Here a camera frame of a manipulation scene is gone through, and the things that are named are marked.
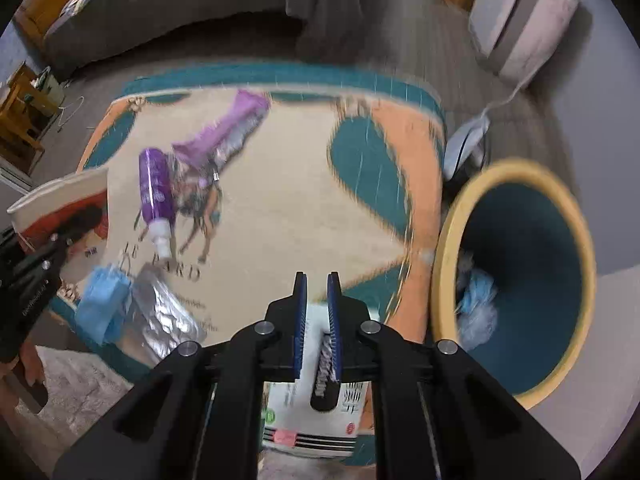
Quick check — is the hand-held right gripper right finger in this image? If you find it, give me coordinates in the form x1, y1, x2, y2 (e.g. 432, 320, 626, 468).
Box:
326, 271, 583, 480

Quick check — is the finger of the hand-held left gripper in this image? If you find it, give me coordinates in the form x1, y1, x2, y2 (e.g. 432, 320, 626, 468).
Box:
30, 232, 76, 281

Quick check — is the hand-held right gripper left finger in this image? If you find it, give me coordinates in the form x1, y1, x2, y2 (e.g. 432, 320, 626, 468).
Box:
52, 271, 308, 480

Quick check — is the red white bag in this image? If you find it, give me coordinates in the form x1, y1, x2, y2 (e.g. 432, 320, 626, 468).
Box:
7, 166, 111, 301

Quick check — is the white packet with black stripes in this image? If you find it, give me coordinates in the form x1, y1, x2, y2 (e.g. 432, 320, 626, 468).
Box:
260, 302, 373, 458

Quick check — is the blue glove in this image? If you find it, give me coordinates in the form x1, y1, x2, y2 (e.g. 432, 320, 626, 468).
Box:
456, 267, 499, 321

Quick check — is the yellow teal bin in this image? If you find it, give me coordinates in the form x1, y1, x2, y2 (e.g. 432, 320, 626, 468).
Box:
431, 158, 597, 411

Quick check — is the person's left hand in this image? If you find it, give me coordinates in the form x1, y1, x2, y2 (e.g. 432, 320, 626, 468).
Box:
0, 342, 49, 416

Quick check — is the blue face mask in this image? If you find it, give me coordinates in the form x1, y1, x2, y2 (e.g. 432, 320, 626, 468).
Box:
75, 266, 133, 346

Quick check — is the teal orange printed mat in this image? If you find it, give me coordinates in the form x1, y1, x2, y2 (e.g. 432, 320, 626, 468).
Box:
52, 62, 448, 466

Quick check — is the grey shaggy rug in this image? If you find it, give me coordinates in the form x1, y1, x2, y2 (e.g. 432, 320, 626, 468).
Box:
0, 345, 266, 480

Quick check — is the purple bottle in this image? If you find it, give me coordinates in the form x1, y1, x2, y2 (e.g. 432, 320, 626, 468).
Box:
138, 147, 176, 256

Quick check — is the silver foil packet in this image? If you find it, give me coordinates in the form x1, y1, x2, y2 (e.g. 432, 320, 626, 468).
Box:
120, 266, 208, 361

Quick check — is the crumpled clear plastic wrapper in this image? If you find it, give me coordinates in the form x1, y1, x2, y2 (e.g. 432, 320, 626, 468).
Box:
457, 307, 499, 352

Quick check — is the wooden chair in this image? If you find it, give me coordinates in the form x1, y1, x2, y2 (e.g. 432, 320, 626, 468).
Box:
0, 62, 66, 176

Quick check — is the purple packet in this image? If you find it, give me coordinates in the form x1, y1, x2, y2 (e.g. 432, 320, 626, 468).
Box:
171, 89, 272, 173

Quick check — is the white air purifier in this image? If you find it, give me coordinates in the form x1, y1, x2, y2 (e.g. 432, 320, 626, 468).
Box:
468, 0, 583, 86

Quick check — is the white cord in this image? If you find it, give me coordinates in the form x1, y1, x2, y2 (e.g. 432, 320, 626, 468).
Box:
57, 94, 87, 130

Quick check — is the white power cable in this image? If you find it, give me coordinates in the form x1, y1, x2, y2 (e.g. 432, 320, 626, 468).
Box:
481, 72, 532, 122

